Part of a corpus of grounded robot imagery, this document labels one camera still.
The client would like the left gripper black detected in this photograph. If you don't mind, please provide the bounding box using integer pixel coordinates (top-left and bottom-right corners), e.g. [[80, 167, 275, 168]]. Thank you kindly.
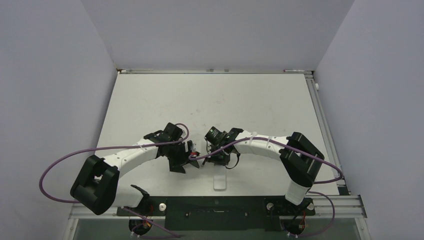
[[166, 140, 198, 174]]

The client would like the white remote control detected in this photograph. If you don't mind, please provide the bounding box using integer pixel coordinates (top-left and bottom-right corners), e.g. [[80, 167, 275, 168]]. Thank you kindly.
[[213, 164, 227, 192]]

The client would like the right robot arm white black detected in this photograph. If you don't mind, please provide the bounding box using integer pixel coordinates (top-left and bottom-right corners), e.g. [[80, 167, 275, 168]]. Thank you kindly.
[[204, 126, 325, 214]]

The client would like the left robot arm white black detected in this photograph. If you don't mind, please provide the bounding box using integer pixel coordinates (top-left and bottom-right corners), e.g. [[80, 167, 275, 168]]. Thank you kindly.
[[70, 122, 200, 215]]

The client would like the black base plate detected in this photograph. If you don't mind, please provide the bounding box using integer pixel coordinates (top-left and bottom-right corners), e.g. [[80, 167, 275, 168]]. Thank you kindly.
[[132, 196, 316, 231]]

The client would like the aluminium frame rail back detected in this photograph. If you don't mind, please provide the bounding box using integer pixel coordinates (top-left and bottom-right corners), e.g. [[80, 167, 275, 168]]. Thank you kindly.
[[117, 68, 314, 75]]

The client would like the aluminium frame rail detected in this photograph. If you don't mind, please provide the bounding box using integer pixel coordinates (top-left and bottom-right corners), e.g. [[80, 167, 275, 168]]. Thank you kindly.
[[301, 72, 349, 196], [117, 68, 314, 75]]

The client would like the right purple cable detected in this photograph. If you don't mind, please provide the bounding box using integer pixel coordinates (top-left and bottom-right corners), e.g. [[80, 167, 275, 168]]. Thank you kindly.
[[188, 137, 345, 239]]

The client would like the purple cable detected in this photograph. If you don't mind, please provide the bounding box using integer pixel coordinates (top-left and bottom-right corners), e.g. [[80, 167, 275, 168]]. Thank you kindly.
[[39, 123, 190, 239], [188, 137, 345, 239]]

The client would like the aluminium frame rail right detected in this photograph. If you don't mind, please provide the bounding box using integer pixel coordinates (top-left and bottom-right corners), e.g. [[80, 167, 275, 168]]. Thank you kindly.
[[301, 72, 349, 196]]

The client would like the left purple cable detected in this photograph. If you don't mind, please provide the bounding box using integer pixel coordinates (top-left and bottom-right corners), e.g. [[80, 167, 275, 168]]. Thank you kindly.
[[39, 123, 190, 239]]

